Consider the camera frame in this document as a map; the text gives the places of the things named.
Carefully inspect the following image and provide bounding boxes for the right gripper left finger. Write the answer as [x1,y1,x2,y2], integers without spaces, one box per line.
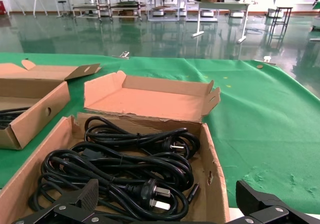
[11,178,106,224]

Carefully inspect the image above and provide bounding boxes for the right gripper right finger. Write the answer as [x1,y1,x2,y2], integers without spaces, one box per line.
[226,180,320,224]

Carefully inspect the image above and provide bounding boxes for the black power cord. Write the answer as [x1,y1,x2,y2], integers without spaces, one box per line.
[0,106,32,130]
[28,142,196,221]
[83,116,201,160]

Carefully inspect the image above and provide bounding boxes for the shallow open cardboard box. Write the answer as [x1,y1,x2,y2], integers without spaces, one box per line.
[0,59,103,151]

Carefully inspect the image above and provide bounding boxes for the torn open cardboard box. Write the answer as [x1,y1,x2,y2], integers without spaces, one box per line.
[0,70,231,224]

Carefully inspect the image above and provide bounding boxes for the green table cloth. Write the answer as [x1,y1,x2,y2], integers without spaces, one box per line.
[0,52,320,213]

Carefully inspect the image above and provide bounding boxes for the metal shelving cart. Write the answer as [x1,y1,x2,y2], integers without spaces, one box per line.
[68,0,111,23]
[107,0,147,22]

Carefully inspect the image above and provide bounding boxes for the round grey stool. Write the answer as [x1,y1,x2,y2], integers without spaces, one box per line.
[56,0,72,19]

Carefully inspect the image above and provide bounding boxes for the tall black stool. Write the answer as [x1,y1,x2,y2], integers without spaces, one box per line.
[267,6,294,50]

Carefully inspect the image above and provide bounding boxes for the white table with legs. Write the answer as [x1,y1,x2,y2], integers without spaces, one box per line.
[191,1,251,44]

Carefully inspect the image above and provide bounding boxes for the white frame rack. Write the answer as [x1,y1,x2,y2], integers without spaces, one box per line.
[147,0,181,22]

